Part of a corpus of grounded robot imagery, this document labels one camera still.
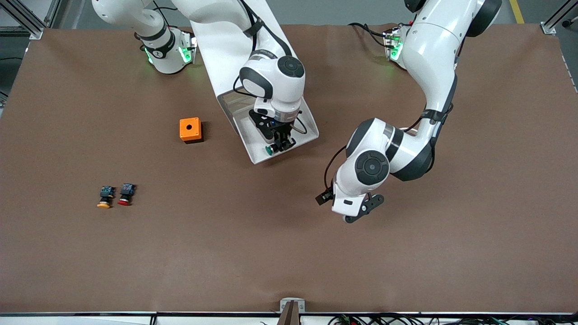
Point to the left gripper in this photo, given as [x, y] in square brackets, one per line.
[323, 197]

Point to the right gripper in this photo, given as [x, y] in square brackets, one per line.
[280, 132]

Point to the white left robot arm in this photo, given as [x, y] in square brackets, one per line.
[429, 67]

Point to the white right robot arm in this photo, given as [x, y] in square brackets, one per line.
[271, 76]

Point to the orange button box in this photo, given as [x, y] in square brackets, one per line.
[189, 128]

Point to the red push button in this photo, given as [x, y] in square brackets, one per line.
[126, 192]

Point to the yellow push button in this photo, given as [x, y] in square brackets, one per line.
[106, 194]

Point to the brown table cover sheet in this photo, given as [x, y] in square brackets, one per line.
[289, 234]

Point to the grey bracket with brown post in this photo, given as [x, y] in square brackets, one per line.
[291, 316]

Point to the aluminium frame profile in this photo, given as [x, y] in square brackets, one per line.
[548, 28]
[36, 33]

